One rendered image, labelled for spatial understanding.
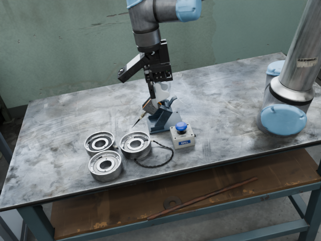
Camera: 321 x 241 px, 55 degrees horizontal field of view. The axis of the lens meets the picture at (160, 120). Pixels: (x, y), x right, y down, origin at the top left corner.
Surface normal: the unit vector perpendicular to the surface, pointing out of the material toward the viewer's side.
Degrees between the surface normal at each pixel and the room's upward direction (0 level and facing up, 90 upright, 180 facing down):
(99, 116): 0
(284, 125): 97
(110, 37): 90
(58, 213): 0
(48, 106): 0
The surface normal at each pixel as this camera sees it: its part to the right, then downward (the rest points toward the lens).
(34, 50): 0.17, 0.59
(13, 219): -0.12, -0.78
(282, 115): -0.33, 0.71
